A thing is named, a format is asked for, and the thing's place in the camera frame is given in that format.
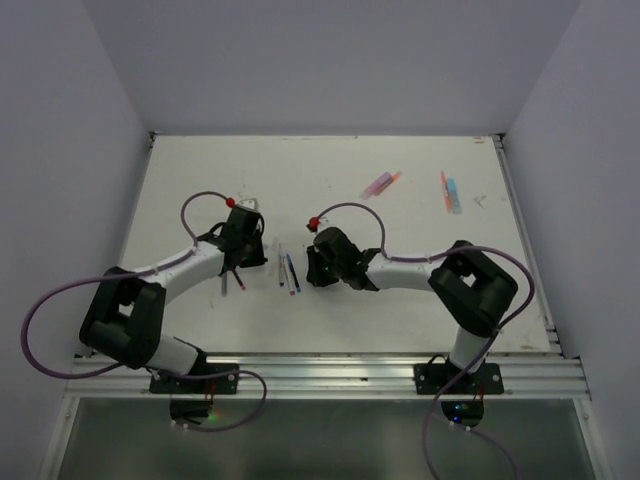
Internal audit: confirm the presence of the white blue-tipped marker pen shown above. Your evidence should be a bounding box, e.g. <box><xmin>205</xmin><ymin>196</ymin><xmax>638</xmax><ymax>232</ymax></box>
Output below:
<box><xmin>277</xmin><ymin>243</ymin><xmax>286</xmax><ymax>287</ymax></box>

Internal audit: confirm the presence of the blue pen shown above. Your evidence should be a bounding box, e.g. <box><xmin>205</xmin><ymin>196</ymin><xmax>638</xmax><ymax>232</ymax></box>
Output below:
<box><xmin>286</xmin><ymin>252</ymin><xmax>301</xmax><ymax>293</ymax></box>

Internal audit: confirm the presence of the red pen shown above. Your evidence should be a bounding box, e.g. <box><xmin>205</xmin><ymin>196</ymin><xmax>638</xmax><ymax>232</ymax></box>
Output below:
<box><xmin>231</xmin><ymin>269</ymin><xmax>246</xmax><ymax>291</ymax></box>

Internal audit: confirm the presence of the pink capped marker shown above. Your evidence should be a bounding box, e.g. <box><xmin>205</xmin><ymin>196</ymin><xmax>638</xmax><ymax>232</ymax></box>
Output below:
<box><xmin>282</xmin><ymin>259</ymin><xmax>296</xmax><ymax>295</ymax></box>

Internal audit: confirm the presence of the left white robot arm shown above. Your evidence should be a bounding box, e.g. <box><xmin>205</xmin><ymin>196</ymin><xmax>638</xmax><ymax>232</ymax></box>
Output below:
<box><xmin>79</xmin><ymin>201</ymin><xmax>266</xmax><ymax>393</ymax></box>

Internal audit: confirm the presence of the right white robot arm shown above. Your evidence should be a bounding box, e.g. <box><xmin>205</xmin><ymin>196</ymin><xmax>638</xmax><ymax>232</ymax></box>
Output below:
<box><xmin>306</xmin><ymin>227</ymin><xmax>518</xmax><ymax>393</ymax></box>

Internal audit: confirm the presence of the orange pen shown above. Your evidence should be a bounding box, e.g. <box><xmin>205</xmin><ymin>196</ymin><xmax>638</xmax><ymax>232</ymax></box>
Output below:
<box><xmin>440</xmin><ymin>170</ymin><xmax>451</xmax><ymax>212</ymax></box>

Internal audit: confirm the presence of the pink highlighter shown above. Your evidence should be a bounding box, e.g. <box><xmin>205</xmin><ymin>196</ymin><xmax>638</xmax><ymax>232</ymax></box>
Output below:
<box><xmin>359</xmin><ymin>172</ymin><xmax>392</xmax><ymax>200</ymax></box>

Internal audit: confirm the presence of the light blue highlighter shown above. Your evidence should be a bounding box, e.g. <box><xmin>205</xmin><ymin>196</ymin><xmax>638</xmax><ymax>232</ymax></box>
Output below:
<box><xmin>445</xmin><ymin>177</ymin><xmax>462</xmax><ymax>215</ymax></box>

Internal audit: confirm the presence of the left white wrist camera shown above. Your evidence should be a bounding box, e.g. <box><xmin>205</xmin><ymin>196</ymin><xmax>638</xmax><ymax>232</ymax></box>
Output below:
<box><xmin>237</xmin><ymin>198</ymin><xmax>259</xmax><ymax>212</ymax></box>

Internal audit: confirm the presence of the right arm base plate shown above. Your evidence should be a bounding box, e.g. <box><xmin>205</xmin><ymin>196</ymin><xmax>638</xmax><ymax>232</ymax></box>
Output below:
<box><xmin>412</xmin><ymin>362</ymin><xmax>504</xmax><ymax>397</ymax></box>

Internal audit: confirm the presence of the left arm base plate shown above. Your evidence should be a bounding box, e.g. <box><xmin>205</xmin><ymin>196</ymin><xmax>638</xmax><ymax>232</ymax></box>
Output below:
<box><xmin>149</xmin><ymin>362</ymin><xmax>239</xmax><ymax>396</ymax></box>

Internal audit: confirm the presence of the aluminium rail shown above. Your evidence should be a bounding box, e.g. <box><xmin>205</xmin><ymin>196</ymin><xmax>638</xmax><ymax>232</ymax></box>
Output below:
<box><xmin>64</xmin><ymin>354</ymin><xmax>591</xmax><ymax>400</ymax></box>

